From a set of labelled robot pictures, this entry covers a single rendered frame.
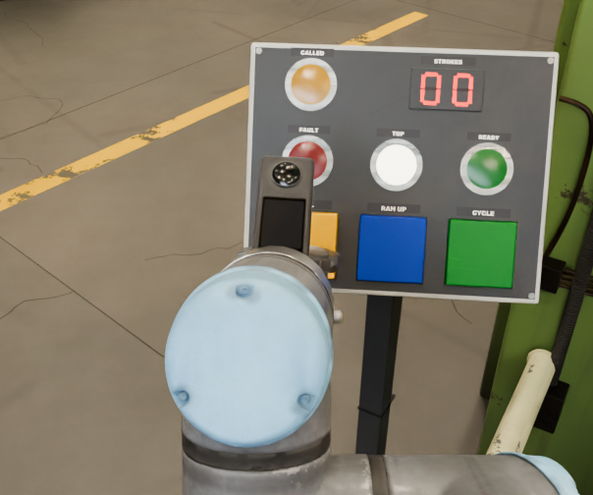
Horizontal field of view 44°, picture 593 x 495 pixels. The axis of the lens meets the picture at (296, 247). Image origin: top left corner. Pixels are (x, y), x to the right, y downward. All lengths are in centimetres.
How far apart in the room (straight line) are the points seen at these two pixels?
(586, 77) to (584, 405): 58
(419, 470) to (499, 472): 5
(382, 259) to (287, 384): 46
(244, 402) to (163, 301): 196
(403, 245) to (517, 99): 20
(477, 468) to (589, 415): 92
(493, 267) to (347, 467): 44
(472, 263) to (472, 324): 145
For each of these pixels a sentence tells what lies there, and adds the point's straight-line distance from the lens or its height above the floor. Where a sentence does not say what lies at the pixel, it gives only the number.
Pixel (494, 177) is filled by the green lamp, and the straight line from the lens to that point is 85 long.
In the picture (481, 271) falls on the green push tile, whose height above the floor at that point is 99.
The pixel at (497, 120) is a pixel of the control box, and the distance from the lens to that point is 86.
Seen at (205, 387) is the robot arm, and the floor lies 121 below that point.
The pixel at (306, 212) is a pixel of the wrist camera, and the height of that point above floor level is 117.
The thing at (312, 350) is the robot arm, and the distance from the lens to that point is 39.
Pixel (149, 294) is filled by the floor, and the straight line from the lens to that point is 239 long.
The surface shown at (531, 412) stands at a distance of 121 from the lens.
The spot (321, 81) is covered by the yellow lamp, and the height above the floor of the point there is 117.
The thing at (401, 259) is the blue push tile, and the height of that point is 100.
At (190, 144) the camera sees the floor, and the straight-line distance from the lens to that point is 318.
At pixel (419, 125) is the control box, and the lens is 85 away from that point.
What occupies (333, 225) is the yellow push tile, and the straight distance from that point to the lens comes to 84.
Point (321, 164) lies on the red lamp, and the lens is 84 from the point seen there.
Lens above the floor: 151
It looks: 37 degrees down
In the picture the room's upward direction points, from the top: straight up
